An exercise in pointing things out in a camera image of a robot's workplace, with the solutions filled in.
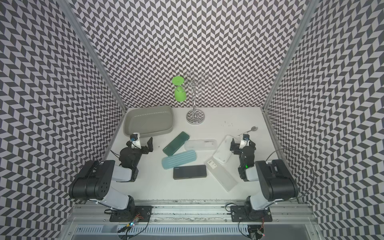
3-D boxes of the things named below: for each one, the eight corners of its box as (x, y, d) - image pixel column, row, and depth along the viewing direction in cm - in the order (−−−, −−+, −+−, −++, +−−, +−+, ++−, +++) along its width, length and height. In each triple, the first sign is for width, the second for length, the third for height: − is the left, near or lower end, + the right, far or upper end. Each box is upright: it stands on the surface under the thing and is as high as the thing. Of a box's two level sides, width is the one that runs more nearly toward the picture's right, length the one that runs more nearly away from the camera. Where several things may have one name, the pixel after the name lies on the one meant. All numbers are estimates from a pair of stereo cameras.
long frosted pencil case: (227, 192, 83) (229, 190, 80) (205, 164, 93) (205, 161, 90) (239, 182, 86) (241, 180, 83) (216, 156, 97) (216, 153, 94)
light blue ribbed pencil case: (164, 172, 88) (162, 169, 85) (162, 161, 92) (160, 158, 89) (197, 161, 92) (197, 158, 89) (194, 152, 97) (194, 148, 93)
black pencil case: (173, 180, 85) (172, 178, 83) (174, 169, 89) (173, 167, 87) (207, 177, 86) (207, 175, 84) (205, 166, 91) (205, 164, 88)
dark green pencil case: (162, 151, 96) (161, 150, 94) (181, 132, 106) (181, 130, 104) (170, 158, 93) (170, 156, 91) (190, 137, 103) (190, 135, 101)
